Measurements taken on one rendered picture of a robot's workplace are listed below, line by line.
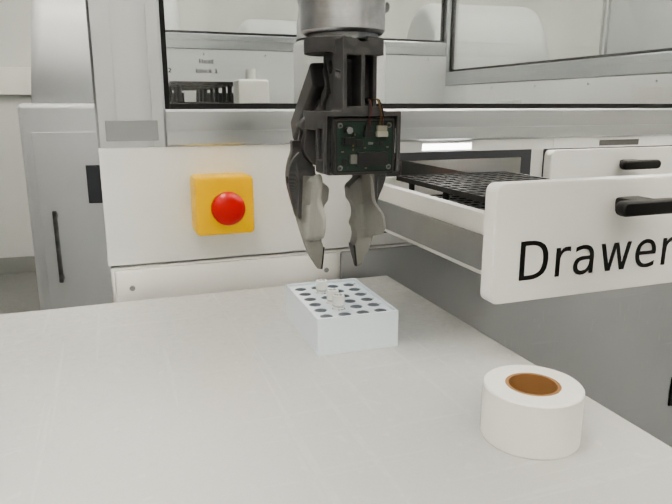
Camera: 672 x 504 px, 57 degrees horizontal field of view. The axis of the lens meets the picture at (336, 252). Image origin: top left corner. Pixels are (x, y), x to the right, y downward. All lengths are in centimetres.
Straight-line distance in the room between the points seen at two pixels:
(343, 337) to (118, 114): 38
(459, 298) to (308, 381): 47
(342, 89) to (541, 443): 31
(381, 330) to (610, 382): 69
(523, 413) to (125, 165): 55
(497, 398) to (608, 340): 75
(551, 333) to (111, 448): 79
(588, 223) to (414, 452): 29
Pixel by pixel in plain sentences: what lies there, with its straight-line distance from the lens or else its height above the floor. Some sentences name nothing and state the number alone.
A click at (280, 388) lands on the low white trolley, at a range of 54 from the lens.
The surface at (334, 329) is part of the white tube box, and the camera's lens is 60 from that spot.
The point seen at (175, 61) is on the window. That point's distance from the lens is 81.
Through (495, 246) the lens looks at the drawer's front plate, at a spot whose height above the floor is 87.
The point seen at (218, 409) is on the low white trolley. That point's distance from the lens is 51.
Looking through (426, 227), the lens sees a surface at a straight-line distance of 71.
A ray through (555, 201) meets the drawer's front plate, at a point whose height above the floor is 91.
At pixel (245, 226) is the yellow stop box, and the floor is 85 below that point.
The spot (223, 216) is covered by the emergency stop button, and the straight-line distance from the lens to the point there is 74.
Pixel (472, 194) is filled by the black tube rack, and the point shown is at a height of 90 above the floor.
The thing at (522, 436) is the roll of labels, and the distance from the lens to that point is 46.
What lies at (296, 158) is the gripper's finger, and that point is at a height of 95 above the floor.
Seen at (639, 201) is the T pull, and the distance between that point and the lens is 61.
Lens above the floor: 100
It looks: 13 degrees down
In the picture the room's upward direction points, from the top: straight up
